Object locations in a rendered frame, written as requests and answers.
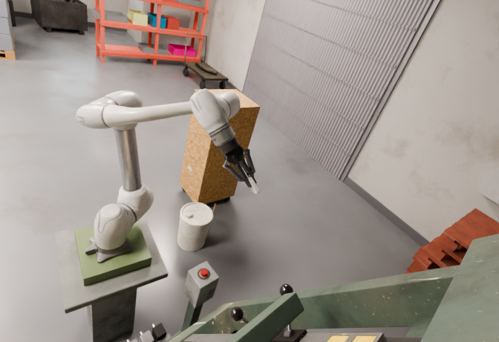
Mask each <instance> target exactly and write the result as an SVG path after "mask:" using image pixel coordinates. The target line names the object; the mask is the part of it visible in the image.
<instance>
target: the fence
mask: <svg viewBox="0 0 499 342"><path fill-rule="evenodd" d="M233 335H234V334H193V335H191V336H189V337H188V338H187V339H186V340H184V341H183V342H225V341H227V340H228V339H229V338H230V337H232V336H233ZM332 336H348V338H347V339H346V340H345V342H353V340H354V339H355V337H356V336H376V337H375V339H374V341H373V342H388V341H387V340H386V338H385V336H384V334H383V333H382V332H378V333H307V334H306V335H305V336H304V337H303V338H302V339H301V340H300V341H299V342H328V340H329V339H330V338H331V337H332Z"/></svg>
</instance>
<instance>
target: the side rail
mask: <svg viewBox="0 0 499 342"><path fill-rule="evenodd" d="M459 266H460V265H457V266H449V267H444V268H439V269H431V270H426V271H421V272H412V273H407V274H399V275H394V276H390V277H381V278H377V279H372V280H363V281H358V282H353V283H345V284H340V285H335V286H327V287H322V288H317V289H309V290H304V291H299V292H296V293H297V295H298V297H299V300H300V301H301V304H302V306H303V307H304V311H303V312H302V313H301V314H300V315H299V316H298V317H297V318H295V319H294V320H293V321H292V322H291V329H340V328H373V327H406V326H412V325H413V324H414V321H415V320H416V319H417V318H431V317H434V314H435V312H436V311H437V308H438V307H439V305H440V303H441V301H442V299H443V297H444V295H445V293H446V291H447V289H448V287H449V285H450V283H451V281H452V279H453V278H454V276H455V274H456V272H457V270H458V268H459ZM280 297H281V295H273V296H268V297H260V298H255V299H250V300H241V301H236V302H234V303H233V304H231V305H230V306H228V307H227V308H226V309H227V311H228V313H229V316H230V312H231V310H232V308H233V307H235V306H239V307H241V308H242V310H243V312H244V316H243V317H245V318H246V319H247V320H248V321H249V322H250V321H251V320H252V319H254V318H255V317H256V316H258V315H259V314H260V313H262V312H263V311H264V310H265V309H266V308H267V307H269V306H270V305H271V304H273V303H274V302H275V301H277V300H278V299H279V298H280ZM230 318H231V317H230ZM231 321H232V324H233V326H234V327H235V331H239V330H240V329H241V328H243V327H244V326H245V325H246V323H245V322H243V321H242V320H240V321H233V320H232V318H231Z"/></svg>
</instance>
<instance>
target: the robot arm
mask: <svg viewBox="0 0 499 342"><path fill-rule="evenodd" d="M240 107H241V106H240V99H239V97H238V96H237V95H236V94H235V93H233V92H229V91H227V92H220V93H212V92H210V91H209V90H207V89H203V90H200V91H198V92H196V93H194V94H193V95H192V96H191V98H190V100H189V102H180V103H174V104H167V105H156V106H150V107H143V101H142V99H141V97H140V95H138V94H137V93H135V92H132V91H117V92H113V93H110V94H108V95H106V96H104V97H102V98H100V99H97V100H95V101H93V102H91V103H90V104H87V105H83V106H82V107H80V108H79V109H78V110H77V112H76V119H77V120H78V122H79V123H80V124H82V125H84V126H85V127H88V128H96V129H106V128H113V129H114V135H115V140H116V145H117V154H118V159H119V164H120V173H121V178H122V184H123V186H122V187H121V188H120V190H119V195H118V199H117V203H112V204H108V205H105V206H104V207H102V208H101V209H100V210H99V212H98V213H97V215H96V218H95V221H94V237H91V238H90V243H91V244H92V246H89V247H88V248H86V249H85V253H86V254H91V253H96V255H97V262H98V263H103V262H104V261H106V260H109V259H111V258H113V257H116V256H119V255H121V254H125V253H129V252H132V251H133V248H132V246H131V245H130V244H129V242H128V240H127V238H126V235H127V234H128V233H129V231H130V230H131V228H132V226H133V225H134V224H135V223H136V222H137V221H138V220H139V219H140V218H141V217H143V216H144V215H145V213H146V212H147V211H148V210H149V209H150V208H151V206H152V204H153V202H154V194H153V192H152V190H151V189H150V188H149V187H147V186H146V185H145V184H143V183H142V182H141V176H140V164H139V157H138V150H137V138H136V131H135V128H136V126H137V123H139V122H149V121H154V120H159V119H166V118H171V117H175V116H183V115H187V114H194V115H195V117H196V119H197V121H198V122H199V124H200V125H201V127H202V128H203V129H204V130H205V131H206V132H207V133H208V135H209V137H210V138H211V139H212V141H213V142H214V144H215V146H218V145H219V149H220V150H221V153H222V154H223V155H224V159H225V160H226V161H225V163H224V165H223V168H225V169H227V170H228V171H229V172H230V173H231V174H232V175H233V176H234V177H235V178H236V179H237V180H238V181H239V182H243V181H244V182H245V183H246V184H247V187H248V188H251V189H252V191H253V193H254V194H258V193H260V190H259V189H258V186H257V185H256V183H257V182H256V180H255V178H254V173H255V168H254V165H253V163H252V159H251V156H250V149H243V148H242V147H241V146H240V145H239V143H238V141H237V139H236V138H234V136H235V132H234V131H233V129H232V127H231V125H230V124H229V122H228V119H231V118H233V117H234V115H236V114H237V112H238V111H239V109H240ZM244 155H245V158H246V161H247V164H246V162H245V159H244ZM229 162H230V163H232V164H233V165H234V166H235V167H236V169H237V171H238V173H239V174H240V175H239V174H238V173H237V172H236V171H235V169H234V168H233V167H231V166H230V164H229ZM240 164H241V165H240ZM241 166H242V167H241ZM243 169H244V170H243ZM244 171H245V172H246V174H247V175H246V174H245V172H244ZM247 176H248V177H247Z"/></svg>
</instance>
